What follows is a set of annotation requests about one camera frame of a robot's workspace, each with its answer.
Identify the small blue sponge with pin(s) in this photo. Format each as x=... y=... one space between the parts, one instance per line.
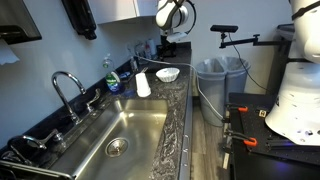
x=130 y=92

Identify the white plastic bottle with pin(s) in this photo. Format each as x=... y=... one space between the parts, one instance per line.
x=152 y=46

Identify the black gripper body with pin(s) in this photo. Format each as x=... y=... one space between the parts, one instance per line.
x=168 y=45

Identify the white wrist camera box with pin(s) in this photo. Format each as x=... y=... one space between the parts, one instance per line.
x=176 y=37

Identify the chrome gooseneck faucet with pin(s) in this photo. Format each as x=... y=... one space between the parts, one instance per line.
x=63 y=93

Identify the black stereo camera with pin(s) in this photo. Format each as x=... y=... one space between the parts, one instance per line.
x=224 y=28

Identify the small chrome side faucet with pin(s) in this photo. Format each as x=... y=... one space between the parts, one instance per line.
x=33 y=142

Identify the black orange bar clamp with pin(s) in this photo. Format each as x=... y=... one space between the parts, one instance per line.
x=245 y=140
x=238 y=108

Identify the white upside-down cup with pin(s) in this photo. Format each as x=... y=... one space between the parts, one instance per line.
x=142 y=86

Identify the black perforated mounting board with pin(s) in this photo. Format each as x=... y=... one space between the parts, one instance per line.
x=256 y=125

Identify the clear bottle red label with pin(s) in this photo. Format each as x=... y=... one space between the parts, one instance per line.
x=147 y=51

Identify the black wall soap dispenser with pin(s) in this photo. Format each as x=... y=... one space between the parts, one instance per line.
x=81 y=16

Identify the white paper towel sheet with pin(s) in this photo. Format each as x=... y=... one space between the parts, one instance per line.
x=6 y=53

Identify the clear dish soap bottle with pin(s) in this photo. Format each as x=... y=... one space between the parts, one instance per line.
x=112 y=80

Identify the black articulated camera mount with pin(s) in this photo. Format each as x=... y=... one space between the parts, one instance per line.
x=246 y=41

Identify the white paper coffee filter bowl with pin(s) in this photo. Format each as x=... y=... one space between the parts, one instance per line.
x=167 y=75

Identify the stainless steel sink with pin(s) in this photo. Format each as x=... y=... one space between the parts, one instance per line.
x=133 y=133

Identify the grey trash bin with liner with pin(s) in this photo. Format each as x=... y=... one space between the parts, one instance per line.
x=213 y=90
x=238 y=80

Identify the black dish rack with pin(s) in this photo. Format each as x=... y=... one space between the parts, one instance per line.
x=13 y=156

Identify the white wall cabinet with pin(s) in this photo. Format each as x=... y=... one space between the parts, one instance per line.
x=116 y=10

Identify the white base cabinet run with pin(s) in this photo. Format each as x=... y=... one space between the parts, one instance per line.
x=186 y=133

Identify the black aluminium rail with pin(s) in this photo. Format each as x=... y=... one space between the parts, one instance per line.
x=290 y=144

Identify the blue dish brush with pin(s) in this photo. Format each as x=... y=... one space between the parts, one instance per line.
x=125 y=76

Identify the wall paper towel dispenser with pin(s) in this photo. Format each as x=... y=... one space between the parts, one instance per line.
x=16 y=20

